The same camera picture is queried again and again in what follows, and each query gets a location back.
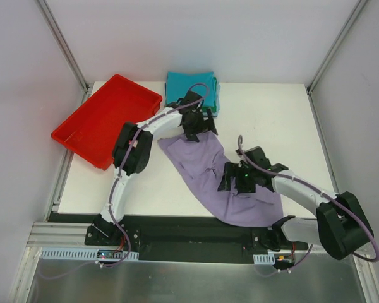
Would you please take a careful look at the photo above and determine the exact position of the purple t shirt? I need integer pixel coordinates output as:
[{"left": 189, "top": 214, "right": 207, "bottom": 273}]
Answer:
[{"left": 158, "top": 131, "right": 284, "bottom": 227}]

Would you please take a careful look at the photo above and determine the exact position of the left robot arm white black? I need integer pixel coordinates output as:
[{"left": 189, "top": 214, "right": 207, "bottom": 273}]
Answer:
[{"left": 85, "top": 83, "right": 217, "bottom": 246}]

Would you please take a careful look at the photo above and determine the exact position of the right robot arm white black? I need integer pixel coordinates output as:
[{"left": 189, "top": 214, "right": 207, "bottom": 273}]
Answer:
[{"left": 218, "top": 159, "right": 379, "bottom": 262}]

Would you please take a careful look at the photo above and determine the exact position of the green folded t shirt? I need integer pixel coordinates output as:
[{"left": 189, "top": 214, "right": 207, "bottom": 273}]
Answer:
[{"left": 202, "top": 76, "right": 220, "bottom": 117}]

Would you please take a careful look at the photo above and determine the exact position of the teal folded t shirt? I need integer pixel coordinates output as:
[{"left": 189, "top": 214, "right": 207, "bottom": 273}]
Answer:
[{"left": 165, "top": 71, "right": 218, "bottom": 110}]

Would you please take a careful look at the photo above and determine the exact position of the red plastic bin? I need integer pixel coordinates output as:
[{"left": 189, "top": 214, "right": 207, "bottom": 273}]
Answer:
[{"left": 51, "top": 74, "right": 162, "bottom": 170}]

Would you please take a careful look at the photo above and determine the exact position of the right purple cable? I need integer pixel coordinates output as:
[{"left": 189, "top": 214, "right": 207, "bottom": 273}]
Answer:
[{"left": 235, "top": 135, "right": 379, "bottom": 278}]

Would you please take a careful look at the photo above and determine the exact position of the right white cable duct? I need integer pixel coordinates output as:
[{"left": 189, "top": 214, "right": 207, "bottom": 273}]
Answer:
[{"left": 253, "top": 253, "right": 275, "bottom": 266}]

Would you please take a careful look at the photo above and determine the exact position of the white cable duct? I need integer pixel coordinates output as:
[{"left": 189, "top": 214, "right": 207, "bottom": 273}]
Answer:
[
  {"left": 253, "top": 253, "right": 275, "bottom": 266},
  {"left": 41, "top": 247, "right": 139, "bottom": 262}
]

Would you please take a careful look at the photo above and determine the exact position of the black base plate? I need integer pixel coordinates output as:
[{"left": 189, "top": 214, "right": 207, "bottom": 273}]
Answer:
[{"left": 48, "top": 213, "right": 308, "bottom": 264}]

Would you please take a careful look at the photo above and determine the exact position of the aluminium front rail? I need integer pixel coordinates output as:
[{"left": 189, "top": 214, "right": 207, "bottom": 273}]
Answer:
[{"left": 27, "top": 222, "right": 90, "bottom": 247}]

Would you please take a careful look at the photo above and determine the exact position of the right aluminium frame post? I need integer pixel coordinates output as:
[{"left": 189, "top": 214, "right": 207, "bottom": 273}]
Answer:
[{"left": 305, "top": 0, "right": 371, "bottom": 95}]

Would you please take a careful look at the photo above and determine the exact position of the aluminium frame post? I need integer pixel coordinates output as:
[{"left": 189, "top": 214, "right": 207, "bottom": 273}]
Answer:
[
  {"left": 35, "top": 0, "right": 90, "bottom": 92},
  {"left": 305, "top": 0, "right": 371, "bottom": 95}
]

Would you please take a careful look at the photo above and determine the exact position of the left white cable duct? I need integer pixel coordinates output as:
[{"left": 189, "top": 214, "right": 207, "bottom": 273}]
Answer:
[{"left": 41, "top": 247, "right": 139, "bottom": 262}]

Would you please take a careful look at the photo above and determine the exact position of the left aluminium frame post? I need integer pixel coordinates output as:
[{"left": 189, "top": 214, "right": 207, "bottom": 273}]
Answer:
[{"left": 35, "top": 0, "right": 90, "bottom": 92}]

